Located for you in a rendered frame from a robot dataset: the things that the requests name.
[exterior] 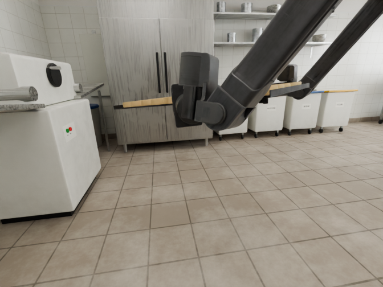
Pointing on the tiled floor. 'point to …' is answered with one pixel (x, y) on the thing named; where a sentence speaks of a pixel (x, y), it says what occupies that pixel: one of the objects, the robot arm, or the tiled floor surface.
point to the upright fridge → (151, 62)
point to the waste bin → (96, 122)
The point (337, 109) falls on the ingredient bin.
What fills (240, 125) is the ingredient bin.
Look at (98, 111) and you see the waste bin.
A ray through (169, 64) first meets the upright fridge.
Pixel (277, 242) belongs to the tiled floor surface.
